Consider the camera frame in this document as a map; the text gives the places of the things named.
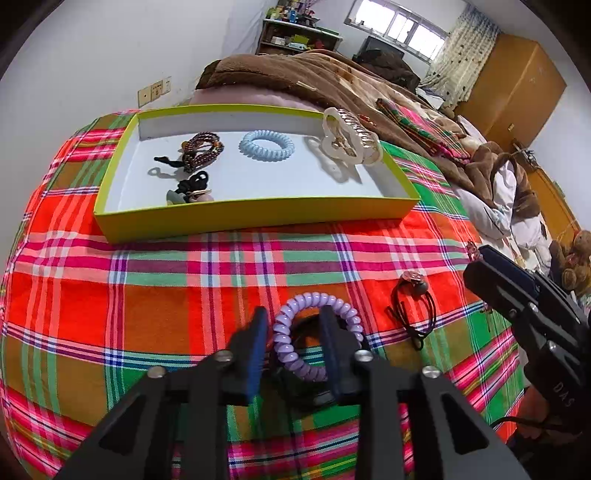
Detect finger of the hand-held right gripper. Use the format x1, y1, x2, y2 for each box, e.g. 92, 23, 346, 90
463, 261, 539, 323
478, 244, 542, 297

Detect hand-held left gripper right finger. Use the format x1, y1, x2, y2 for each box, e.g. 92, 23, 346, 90
320, 305, 532, 480

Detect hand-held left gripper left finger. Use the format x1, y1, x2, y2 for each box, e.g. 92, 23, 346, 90
55, 306, 269, 480

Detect purple spiral hair tie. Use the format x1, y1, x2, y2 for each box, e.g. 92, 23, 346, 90
272, 292, 362, 382

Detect black elastic hair tie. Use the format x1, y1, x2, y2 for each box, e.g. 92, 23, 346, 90
387, 271, 437, 352

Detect yellow-green cardboard box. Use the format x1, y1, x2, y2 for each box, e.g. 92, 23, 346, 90
93, 104, 421, 244

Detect black hair tie with charm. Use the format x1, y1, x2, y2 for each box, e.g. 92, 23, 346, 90
165, 171, 214, 204

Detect large translucent hair claw clip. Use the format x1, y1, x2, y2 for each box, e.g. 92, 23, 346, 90
305, 107, 384, 183

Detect blue spiral hair tie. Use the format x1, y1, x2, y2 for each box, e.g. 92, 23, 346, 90
239, 130, 295, 162

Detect brown beaded bracelet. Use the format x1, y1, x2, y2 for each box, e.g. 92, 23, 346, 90
181, 131, 225, 174

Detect person's right hand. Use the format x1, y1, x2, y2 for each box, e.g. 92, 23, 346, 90
519, 388, 561, 439

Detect white quilt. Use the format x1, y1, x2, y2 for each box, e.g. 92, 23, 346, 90
457, 115, 555, 271

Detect brown teddy bear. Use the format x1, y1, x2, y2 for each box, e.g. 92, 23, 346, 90
549, 230, 591, 298

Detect plaid bedsheet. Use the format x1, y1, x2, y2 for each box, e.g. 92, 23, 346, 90
0, 108, 527, 480

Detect folded plaid cloth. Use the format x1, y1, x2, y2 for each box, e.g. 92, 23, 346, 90
375, 98, 472, 162

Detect wooden wardrobe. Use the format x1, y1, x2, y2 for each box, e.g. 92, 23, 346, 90
455, 32, 568, 154

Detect patterned curtain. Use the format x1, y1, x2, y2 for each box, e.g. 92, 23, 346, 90
420, 4, 502, 100

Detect dark clothing pile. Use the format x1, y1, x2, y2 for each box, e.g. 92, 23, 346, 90
358, 48, 421, 89

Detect pink pillow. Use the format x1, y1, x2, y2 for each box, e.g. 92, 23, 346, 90
190, 88, 324, 114

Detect black monitor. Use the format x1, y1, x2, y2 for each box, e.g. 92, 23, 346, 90
358, 36, 405, 65

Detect window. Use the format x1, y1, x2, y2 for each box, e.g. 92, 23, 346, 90
344, 0, 451, 63

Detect brown fleece blanket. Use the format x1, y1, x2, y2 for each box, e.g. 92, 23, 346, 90
196, 50, 541, 217

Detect wooden shelf unit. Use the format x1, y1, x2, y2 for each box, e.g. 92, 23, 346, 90
256, 18, 345, 56

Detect bottles on shelf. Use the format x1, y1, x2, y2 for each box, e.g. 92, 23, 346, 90
265, 0, 324, 24

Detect wooden bed frame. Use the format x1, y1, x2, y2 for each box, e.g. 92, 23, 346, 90
526, 168, 583, 241

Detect black cable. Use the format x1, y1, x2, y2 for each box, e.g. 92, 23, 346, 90
489, 416, 583, 435

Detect wall outlet panel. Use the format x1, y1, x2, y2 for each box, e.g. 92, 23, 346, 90
137, 79, 171, 107

